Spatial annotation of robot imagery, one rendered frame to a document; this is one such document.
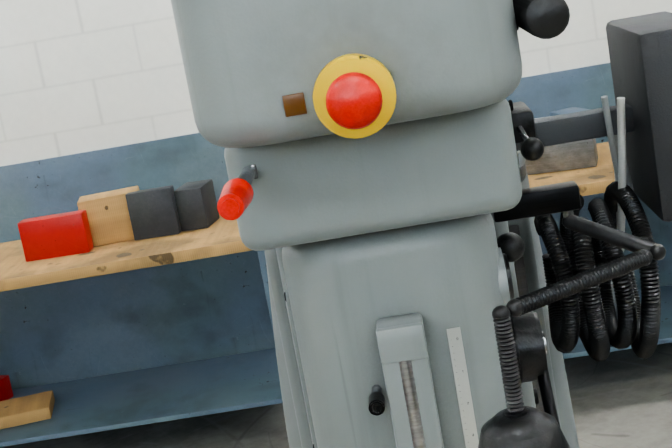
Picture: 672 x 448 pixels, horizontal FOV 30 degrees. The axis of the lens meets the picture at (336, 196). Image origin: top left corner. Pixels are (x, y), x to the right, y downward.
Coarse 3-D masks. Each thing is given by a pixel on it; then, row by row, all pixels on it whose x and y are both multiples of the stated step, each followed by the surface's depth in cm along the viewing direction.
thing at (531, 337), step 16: (512, 320) 122; (528, 320) 121; (528, 336) 120; (544, 336) 123; (528, 352) 120; (544, 352) 120; (528, 368) 121; (544, 368) 121; (544, 384) 121; (544, 400) 120
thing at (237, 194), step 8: (248, 168) 102; (256, 168) 103; (240, 176) 98; (248, 176) 99; (256, 176) 103; (232, 184) 92; (240, 184) 93; (248, 184) 94; (224, 192) 91; (232, 192) 90; (240, 192) 91; (248, 192) 93; (224, 200) 90; (232, 200) 89; (240, 200) 90; (248, 200) 92; (224, 208) 89; (232, 208) 89; (240, 208) 90; (224, 216) 90; (232, 216) 90
